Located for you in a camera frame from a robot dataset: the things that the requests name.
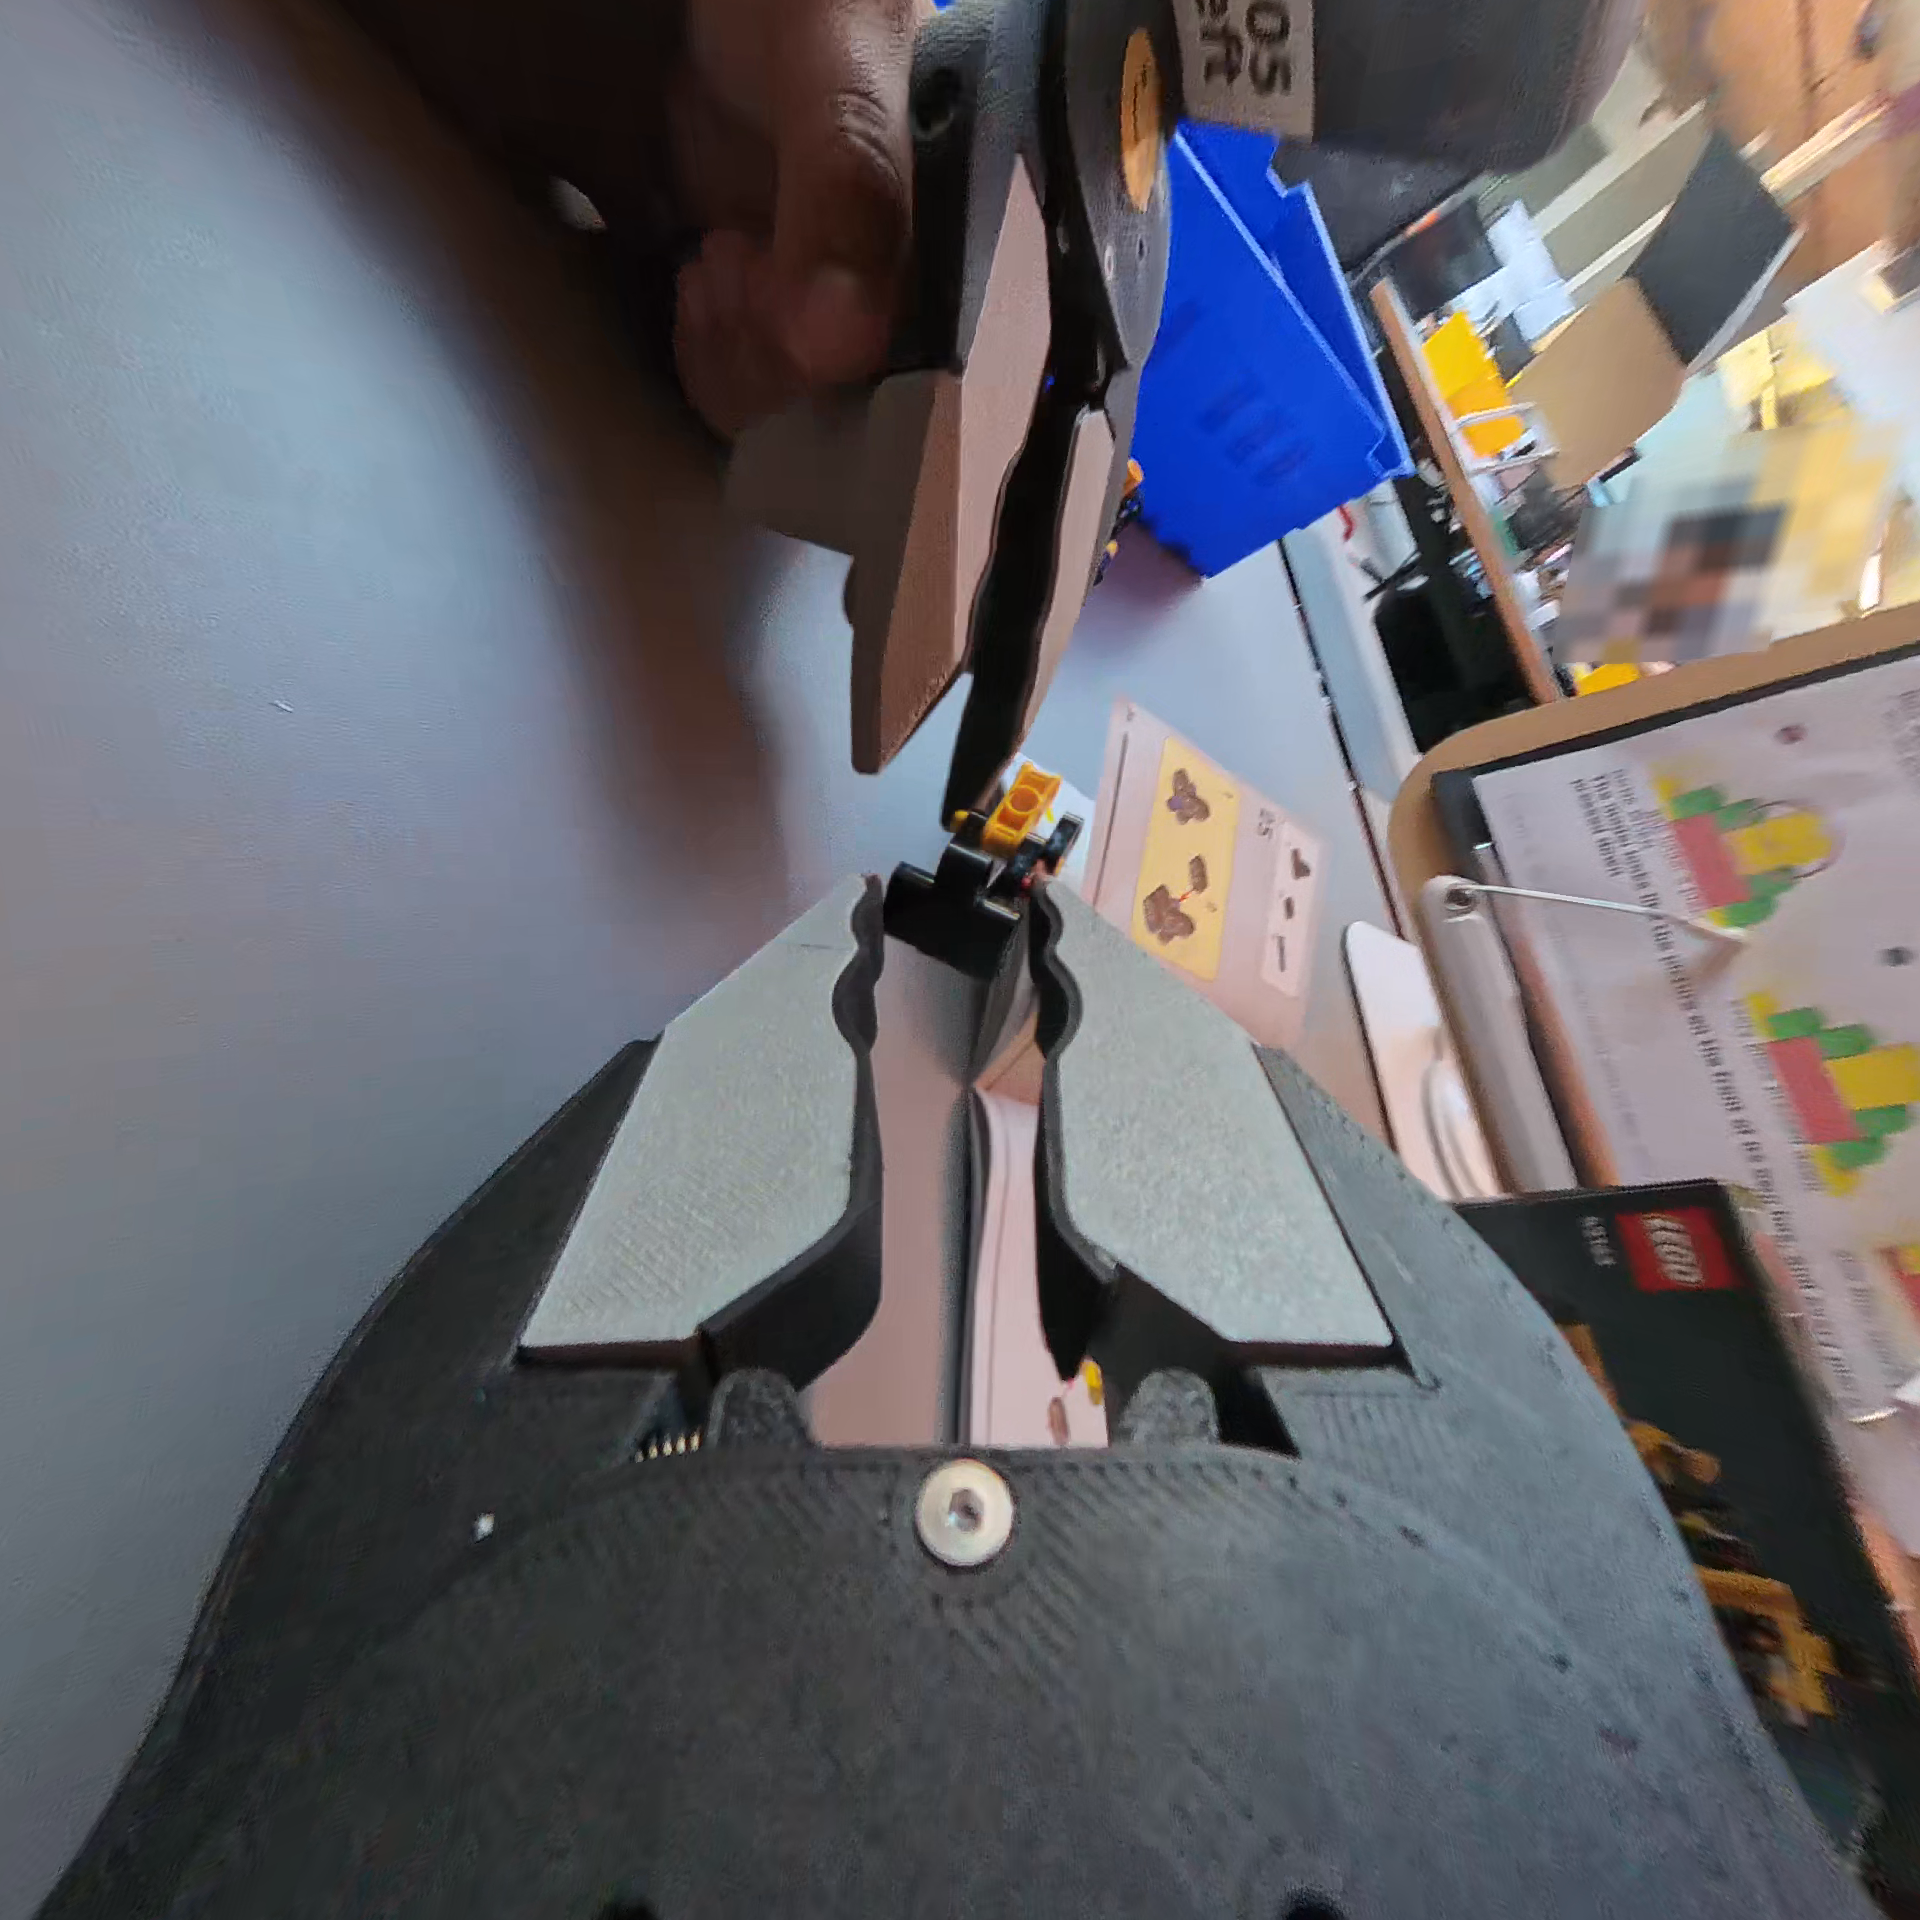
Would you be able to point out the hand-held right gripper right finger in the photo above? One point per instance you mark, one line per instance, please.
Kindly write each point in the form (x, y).
(1201, 1171)

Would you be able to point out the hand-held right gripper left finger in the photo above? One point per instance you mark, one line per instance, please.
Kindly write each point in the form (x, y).
(720, 1139)

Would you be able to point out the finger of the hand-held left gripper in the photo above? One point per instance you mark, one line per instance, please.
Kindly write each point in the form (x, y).
(938, 571)
(1075, 539)

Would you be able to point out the yellow lego beam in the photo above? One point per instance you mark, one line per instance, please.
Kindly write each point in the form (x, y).
(1019, 803)

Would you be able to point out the black lego assembly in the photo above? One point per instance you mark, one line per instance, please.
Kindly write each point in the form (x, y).
(959, 901)

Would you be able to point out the lego instruction booklet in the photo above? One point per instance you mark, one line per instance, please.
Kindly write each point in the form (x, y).
(1201, 871)

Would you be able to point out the black lego box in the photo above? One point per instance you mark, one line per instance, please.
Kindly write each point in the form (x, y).
(1728, 1440)

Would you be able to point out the person's left hand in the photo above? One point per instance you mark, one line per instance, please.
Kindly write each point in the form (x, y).
(797, 194)

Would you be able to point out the large blue plastic bin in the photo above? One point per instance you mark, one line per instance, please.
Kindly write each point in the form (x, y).
(1261, 435)

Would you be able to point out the white flat stand base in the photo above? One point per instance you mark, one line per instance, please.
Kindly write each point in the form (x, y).
(1405, 1050)

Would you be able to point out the yellow storage bin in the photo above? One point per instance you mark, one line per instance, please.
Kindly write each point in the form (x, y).
(1464, 367)

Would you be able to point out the wooden background desk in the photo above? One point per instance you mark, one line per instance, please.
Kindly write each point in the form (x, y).
(1479, 508)

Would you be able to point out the wooden clipboard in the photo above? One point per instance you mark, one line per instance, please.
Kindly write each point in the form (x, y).
(1502, 751)

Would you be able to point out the open cardboard box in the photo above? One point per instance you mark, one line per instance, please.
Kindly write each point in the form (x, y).
(1622, 360)

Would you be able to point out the printed instruction sheet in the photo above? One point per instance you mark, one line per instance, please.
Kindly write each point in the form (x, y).
(1728, 1020)

